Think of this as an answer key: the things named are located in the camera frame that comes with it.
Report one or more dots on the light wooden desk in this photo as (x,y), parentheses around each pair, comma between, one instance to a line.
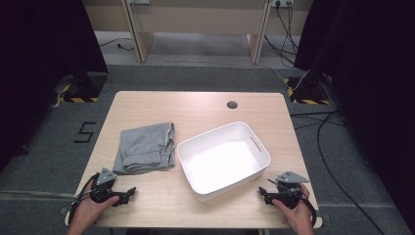
(195,19)

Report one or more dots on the gray pants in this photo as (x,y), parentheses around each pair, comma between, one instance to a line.
(143,147)

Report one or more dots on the person's right hand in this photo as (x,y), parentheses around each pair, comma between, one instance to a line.
(298,215)

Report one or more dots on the person's left hand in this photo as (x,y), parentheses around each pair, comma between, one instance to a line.
(91,212)

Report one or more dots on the white plastic bin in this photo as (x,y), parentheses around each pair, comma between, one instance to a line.
(221,163)

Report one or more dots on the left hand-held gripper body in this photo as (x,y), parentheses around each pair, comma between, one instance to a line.
(101,191)

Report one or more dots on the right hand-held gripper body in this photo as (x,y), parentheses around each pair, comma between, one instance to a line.
(288,191)

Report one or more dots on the white wall socket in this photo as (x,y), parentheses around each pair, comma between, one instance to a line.
(282,2)
(139,1)

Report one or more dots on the black stand base striped tape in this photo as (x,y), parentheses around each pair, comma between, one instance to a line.
(308,93)
(81,89)

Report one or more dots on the black curtain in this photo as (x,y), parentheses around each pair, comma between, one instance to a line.
(39,65)
(368,65)

